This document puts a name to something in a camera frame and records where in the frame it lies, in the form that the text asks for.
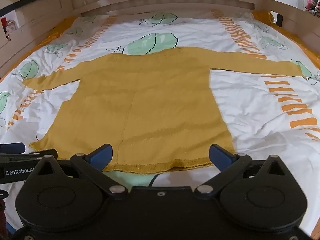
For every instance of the mustard yellow knit sweater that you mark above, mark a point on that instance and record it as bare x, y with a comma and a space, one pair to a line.
150, 105

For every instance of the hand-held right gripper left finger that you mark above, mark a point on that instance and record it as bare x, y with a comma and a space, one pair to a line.
101, 156

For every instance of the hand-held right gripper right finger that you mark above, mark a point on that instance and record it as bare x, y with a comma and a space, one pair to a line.
220, 157

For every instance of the white leaf-print duvet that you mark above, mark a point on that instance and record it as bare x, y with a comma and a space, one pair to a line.
262, 105

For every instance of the black bed bracket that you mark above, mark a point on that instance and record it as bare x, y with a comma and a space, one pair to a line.
280, 20

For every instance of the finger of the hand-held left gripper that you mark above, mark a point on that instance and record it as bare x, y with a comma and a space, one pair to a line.
12, 147

